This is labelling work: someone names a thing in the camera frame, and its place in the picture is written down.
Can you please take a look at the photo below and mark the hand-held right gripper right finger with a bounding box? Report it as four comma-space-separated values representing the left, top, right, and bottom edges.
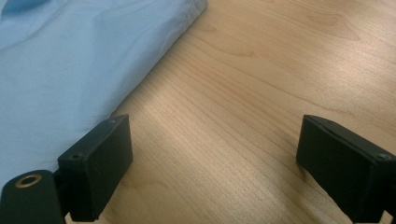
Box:
295, 114, 396, 224

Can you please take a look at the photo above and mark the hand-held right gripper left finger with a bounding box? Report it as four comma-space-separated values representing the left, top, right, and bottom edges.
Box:
57, 113, 134, 223

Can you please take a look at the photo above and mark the light blue button-up shirt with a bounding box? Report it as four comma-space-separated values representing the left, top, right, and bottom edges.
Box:
0, 0, 209, 189

